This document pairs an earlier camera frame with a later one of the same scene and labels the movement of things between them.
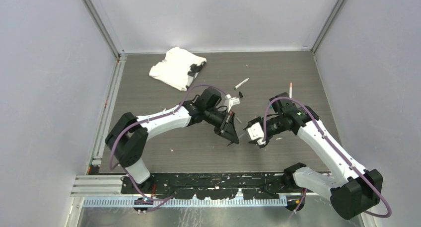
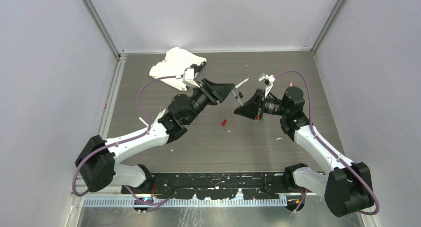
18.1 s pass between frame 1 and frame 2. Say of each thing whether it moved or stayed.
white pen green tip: stayed
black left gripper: moved
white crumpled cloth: stayed
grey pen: moved
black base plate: stayed
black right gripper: moved
